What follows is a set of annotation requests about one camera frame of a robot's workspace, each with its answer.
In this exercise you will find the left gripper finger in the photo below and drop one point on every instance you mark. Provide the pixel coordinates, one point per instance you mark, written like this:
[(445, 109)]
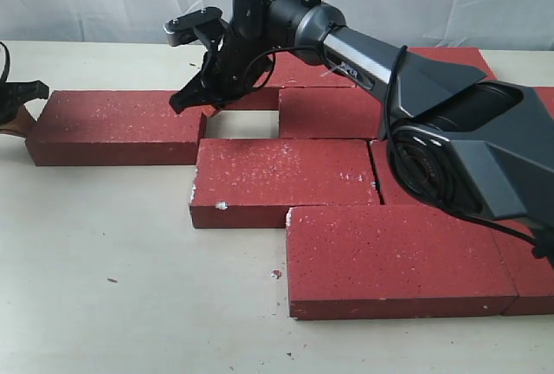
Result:
[(28, 91)]

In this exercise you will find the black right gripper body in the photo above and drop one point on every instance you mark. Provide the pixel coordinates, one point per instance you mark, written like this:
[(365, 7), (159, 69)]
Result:
[(238, 64)]

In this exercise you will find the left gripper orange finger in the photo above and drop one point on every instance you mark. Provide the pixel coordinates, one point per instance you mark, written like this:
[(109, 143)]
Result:
[(22, 125)]

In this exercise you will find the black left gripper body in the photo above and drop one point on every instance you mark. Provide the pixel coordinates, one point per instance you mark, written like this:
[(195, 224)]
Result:
[(11, 100)]

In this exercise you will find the red brick white speckled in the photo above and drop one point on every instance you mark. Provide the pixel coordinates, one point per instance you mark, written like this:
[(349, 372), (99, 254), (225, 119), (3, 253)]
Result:
[(253, 183)]

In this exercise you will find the red brick once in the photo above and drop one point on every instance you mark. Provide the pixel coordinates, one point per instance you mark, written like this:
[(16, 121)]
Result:
[(328, 113)]

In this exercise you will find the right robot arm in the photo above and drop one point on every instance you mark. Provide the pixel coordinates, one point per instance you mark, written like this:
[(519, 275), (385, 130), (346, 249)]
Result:
[(476, 149)]

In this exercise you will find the red brick third row right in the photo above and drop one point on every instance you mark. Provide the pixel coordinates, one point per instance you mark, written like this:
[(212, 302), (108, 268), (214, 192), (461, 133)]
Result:
[(389, 190)]

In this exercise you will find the red brick second row right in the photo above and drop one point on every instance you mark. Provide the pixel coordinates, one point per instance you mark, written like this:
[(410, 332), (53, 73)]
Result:
[(546, 94)]

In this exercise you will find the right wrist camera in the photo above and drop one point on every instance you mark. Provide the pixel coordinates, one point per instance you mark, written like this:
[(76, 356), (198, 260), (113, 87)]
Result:
[(205, 25)]

